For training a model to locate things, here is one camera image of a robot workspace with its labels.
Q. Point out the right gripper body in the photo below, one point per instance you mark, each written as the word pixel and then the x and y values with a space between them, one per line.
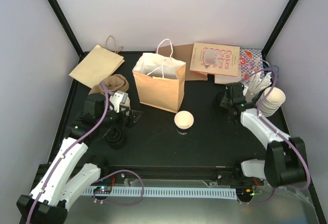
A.
pixel 225 104

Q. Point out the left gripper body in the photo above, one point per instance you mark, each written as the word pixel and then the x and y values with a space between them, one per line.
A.
pixel 121 122

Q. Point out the stack of pulp cup carriers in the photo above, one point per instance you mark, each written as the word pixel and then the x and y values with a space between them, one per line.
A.
pixel 115 82

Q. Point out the stack of plain paper cups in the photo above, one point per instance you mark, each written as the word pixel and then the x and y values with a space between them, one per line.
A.
pixel 272 103

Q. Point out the orange paper bag white handles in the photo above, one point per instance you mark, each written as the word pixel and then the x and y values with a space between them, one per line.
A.
pixel 160 80

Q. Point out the black printed paper cup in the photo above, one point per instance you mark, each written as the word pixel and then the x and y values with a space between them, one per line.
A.
pixel 183 121

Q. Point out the stack of white paper cups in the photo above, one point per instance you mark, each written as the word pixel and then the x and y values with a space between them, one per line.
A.
pixel 127 103

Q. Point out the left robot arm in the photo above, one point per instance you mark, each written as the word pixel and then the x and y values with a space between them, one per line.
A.
pixel 54 195

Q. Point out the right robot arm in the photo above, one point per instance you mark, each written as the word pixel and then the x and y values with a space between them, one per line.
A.
pixel 285 162

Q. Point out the stack of black cup lids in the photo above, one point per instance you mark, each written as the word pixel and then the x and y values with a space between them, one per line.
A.
pixel 116 138

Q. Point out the cup of white straws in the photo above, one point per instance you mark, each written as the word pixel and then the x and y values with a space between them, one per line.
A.
pixel 257 84

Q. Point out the cakes printed paper bag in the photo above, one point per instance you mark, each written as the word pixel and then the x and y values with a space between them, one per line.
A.
pixel 221 60

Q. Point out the blue checkered paper bag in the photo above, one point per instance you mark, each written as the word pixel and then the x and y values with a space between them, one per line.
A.
pixel 250 61

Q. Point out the yellow kraft paper bag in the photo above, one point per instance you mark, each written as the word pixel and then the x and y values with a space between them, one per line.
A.
pixel 96 66

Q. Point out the brown flat paper bag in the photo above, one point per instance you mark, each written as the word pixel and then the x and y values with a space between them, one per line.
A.
pixel 191 55

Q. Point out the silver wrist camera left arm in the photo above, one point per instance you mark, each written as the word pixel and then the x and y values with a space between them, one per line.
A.
pixel 117 99

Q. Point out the white slotted cable duct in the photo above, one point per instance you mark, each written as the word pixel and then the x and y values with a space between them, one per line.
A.
pixel 163 192

